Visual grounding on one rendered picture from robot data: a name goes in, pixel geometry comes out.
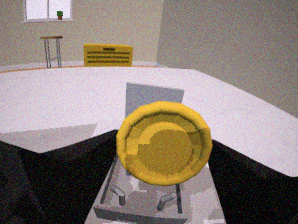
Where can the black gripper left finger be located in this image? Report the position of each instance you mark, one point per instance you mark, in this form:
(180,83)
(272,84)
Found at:
(62,184)

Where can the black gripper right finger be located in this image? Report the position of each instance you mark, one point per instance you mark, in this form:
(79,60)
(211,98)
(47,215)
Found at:
(252,193)

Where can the grey dish rack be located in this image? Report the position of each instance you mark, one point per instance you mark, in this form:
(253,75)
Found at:
(125,199)

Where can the yellow plate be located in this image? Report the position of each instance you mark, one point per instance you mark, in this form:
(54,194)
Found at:
(164,143)

